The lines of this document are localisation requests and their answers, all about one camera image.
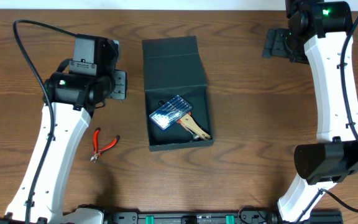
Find orange scraper wooden handle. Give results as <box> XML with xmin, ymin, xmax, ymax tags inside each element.
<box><xmin>178</xmin><ymin>112</ymin><xmax>211</xmax><ymax>141</ymax></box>

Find blue precision screwdriver set case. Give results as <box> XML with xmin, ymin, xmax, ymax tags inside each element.
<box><xmin>149</xmin><ymin>95</ymin><xmax>193</xmax><ymax>131</ymax></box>

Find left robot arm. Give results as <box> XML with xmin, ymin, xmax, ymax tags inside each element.
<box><xmin>0</xmin><ymin>34</ymin><xmax>127</xmax><ymax>223</ymax></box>

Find dark green open box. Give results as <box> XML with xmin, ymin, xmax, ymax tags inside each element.
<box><xmin>142</xmin><ymin>36</ymin><xmax>214</xmax><ymax>152</ymax></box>

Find red handled pliers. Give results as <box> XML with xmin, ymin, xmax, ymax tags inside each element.
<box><xmin>90</xmin><ymin>128</ymin><xmax>120</xmax><ymax>163</ymax></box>

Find small claw hammer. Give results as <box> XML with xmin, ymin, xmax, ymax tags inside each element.
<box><xmin>158</xmin><ymin>100</ymin><xmax>200</xmax><ymax>142</ymax></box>

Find left black cable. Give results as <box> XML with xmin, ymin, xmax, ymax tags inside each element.
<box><xmin>12</xmin><ymin>19</ymin><xmax>78</xmax><ymax>224</ymax></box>

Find black cable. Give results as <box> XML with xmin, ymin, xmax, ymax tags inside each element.
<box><xmin>318</xmin><ymin>0</ymin><xmax>358</xmax><ymax>214</ymax></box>
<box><xmin>12</xmin><ymin>19</ymin><xmax>78</xmax><ymax>224</ymax></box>

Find black mounting rail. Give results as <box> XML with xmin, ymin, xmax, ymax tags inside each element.
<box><xmin>104</xmin><ymin>210</ymin><xmax>344</xmax><ymax>224</ymax></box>

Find right black cable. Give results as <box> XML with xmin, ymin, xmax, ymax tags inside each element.
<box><xmin>318</xmin><ymin>0</ymin><xmax>358</xmax><ymax>214</ymax></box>

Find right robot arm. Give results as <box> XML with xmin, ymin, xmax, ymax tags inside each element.
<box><xmin>262</xmin><ymin>0</ymin><xmax>358</xmax><ymax>223</ymax></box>

